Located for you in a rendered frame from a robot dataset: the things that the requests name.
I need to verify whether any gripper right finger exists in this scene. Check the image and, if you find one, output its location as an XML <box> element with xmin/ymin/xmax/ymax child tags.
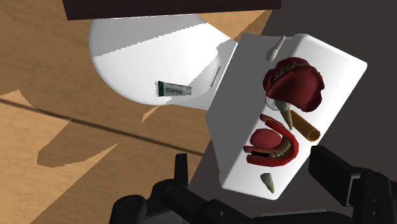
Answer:
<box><xmin>308</xmin><ymin>144</ymin><xmax>397</xmax><ymax>224</ymax></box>

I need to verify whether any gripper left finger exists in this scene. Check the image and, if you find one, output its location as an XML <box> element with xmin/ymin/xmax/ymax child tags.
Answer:
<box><xmin>108</xmin><ymin>153</ymin><xmax>253</xmax><ymax>224</ymax></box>

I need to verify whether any red lower jaw model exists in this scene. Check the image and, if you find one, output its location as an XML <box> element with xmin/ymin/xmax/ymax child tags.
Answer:
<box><xmin>242</xmin><ymin>113</ymin><xmax>300</xmax><ymax>167</ymax></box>

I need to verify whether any brown cylinder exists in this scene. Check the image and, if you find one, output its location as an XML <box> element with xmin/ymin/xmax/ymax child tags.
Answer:
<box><xmin>289</xmin><ymin>109</ymin><xmax>321</xmax><ymax>143</ymax></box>

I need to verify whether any beige cone-shaped tooth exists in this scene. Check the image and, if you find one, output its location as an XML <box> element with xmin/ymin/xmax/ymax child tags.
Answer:
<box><xmin>278</xmin><ymin>101</ymin><xmax>294</xmax><ymax>130</ymax></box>
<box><xmin>260</xmin><ymin>172</ymin><xmax>276</xmax><ymax>194</ymax></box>

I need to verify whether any white toilet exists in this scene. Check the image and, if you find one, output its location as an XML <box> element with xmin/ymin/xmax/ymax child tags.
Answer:
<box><xmin>88</xmin><ymin>13</ymin><xmax>368</xmax><ymax>201</ymax></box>

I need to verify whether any pink red tongue model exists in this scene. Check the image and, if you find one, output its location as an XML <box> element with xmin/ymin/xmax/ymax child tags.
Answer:
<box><xmin>249</xmin><ymin>127</ymin><xmax>282</xmax><ymax>151</ymax></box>

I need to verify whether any green and white tube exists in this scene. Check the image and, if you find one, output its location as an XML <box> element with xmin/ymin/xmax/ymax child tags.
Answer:
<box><xmin>155</xmin><ymin>80</ymin><xmax>193</xmax><ymax>98</ymax></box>

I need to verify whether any dark red upper jaw model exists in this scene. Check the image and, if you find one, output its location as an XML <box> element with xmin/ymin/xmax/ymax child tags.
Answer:
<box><xmin>262</xmin><ymin>57</ymin><xmax>326</xmax><ymax>113</ymax></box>

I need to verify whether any grey mesh ball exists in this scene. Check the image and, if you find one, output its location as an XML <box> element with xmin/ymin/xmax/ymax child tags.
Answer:
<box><xmin>265</xmin><ymin>95</ymin><xmax>284</xmax><ymax>112</ymax></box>

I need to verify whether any small white tooth-shaped piece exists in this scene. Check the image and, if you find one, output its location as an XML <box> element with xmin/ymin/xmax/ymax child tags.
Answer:
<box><xmin>265</xmin><ymin>34</ymin><xmax>286</xmax><ymax>62</ymax></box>

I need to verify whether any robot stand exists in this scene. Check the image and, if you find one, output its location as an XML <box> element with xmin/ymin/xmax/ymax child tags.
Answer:
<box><xmin>62</xmin><ymin>0</ymin><xmax>282</xmax><ymax>21</ymax></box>

